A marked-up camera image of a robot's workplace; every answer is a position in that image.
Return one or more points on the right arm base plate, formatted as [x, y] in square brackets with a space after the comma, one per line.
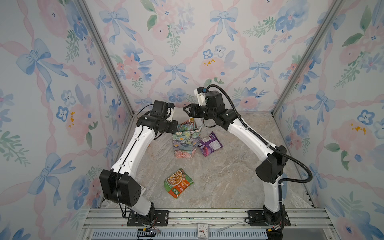
[265, 218]

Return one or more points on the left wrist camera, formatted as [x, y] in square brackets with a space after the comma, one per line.
[162, 110]

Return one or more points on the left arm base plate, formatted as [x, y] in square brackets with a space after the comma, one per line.
[157, 218]

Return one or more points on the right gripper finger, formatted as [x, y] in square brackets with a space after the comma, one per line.
[187, 108]
[189, 114]

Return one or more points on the small white clock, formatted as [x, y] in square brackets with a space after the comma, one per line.
[203, 231]

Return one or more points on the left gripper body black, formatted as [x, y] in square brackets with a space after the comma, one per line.
[169, 127]

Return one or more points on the orange green noodle packet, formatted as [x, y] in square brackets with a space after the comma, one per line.
[177, 183]

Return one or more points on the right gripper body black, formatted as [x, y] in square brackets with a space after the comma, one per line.
[203, 113]

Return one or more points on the floral paper gift bag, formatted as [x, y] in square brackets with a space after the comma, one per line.
[185, 143]

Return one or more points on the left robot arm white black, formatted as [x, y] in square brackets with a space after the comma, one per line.
[119, 184]

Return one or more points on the purple candy packet rear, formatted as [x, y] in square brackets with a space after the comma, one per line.
[209, 144]

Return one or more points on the aluminium frame rail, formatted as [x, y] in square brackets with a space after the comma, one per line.
[224, 224]

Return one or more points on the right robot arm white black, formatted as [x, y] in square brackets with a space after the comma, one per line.
[270, 170]

